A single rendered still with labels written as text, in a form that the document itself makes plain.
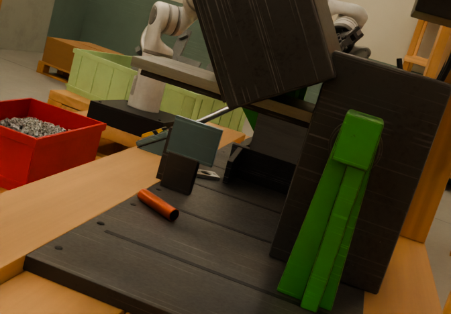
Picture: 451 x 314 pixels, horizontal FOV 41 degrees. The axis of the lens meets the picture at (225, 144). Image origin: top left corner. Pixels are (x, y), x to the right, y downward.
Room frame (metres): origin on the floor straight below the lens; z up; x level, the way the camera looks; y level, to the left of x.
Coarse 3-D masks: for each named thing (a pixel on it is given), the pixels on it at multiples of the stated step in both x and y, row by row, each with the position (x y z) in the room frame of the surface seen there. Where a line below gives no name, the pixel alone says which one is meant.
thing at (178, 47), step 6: (186, 30) 2.56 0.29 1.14; (180, 36) 2.53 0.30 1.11; (186, 36) 2.53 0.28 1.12; (180, 42) 2.54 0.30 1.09; (186, 42) 2.54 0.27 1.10; (174, 48) 2.53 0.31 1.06; (180, 48) 2.53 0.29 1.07; (174, 54) 2.52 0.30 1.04; (180, 54) 2.52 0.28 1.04; (180, 60) 2.50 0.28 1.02; (186, 60) 2.50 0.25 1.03; (192, 60) 2.49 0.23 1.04; (198, 66) 2.47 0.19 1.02
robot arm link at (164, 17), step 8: (152, 8) 1.87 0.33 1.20; (160, 8) 1.84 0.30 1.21; (168, 8) 1.85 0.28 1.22; (176, 8) 1.87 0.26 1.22; (152, 16) 1.86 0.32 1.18; (160, 16) 1.83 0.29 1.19; (168, 16) 1.84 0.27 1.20; (176, 16) 1.86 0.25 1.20; (152, 24) 1.85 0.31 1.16; (160, 24) 1.83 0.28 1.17; (168, 24) 1.85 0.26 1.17; (176, 24) 1.86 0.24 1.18; (152, 32) 1.84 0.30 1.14; (160, 32) 1.84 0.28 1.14; (168, 32) 1.87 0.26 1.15; (152, 40) 1.84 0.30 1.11; (160, 40) 1.84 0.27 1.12; (144, 48) 1.86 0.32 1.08; (152, 48) 1.84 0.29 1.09; (160, 48) 1.84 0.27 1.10; (168, 48) 1.86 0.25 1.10; (168, 56) 1.86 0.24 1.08
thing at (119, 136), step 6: (84, 114) 1.78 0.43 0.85; (108, 126) 1.73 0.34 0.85; (102, 132) 1.73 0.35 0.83; (108, 132) 1.72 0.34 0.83; (114, 132) 1.72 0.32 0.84; (120, 132) 1.72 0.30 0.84; (126, 132) 1.71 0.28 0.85; (108, 138) 1.72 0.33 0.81; (114, 138) 1.72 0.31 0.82; (120, 138) 1.71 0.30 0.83; (126, 138) 1.71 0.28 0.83; (132, 138) 1.71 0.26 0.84; (138, 138) 1.70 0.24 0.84; (126, 144) 1.71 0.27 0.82; (132, 144) 1.71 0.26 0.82
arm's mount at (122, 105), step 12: (96, 108) 1.74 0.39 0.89; (108, 108) 1.73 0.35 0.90; (120, 108) 1.75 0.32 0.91; (132, 108) 1.81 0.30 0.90; (108, 120) 1.73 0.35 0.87; (120, 120) 1.72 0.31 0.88; (132, 120) 1.71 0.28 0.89; (144, 120) 1.70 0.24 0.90; (156, 120) 1.70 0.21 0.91; (168, 120) 1.77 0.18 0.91; (132, 132) 1.71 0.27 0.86; (144, 132) 1.70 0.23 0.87
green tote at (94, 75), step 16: (80, 64) 2.38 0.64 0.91; (96, 64) 2.34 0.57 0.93; (112, 64) 2.30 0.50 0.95; (128, 64) 2.70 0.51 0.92; (80, 80) 2.37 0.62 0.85; (96, 80) 2.34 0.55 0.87; (112, 80) 2.30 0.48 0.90; (128, 80) 2.26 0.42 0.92; (96, 96) 2.32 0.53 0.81; (112, 96) 2.29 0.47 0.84; (128, 96) 2.25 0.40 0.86; (176, 96) 2.15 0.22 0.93; (192, 96) 2.12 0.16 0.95; (176, 112) 2.15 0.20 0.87; (192, 112) 2.12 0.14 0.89; (208, 112) 2.21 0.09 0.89; (240, 112) 2.42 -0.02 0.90; (240, 128) 2.46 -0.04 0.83
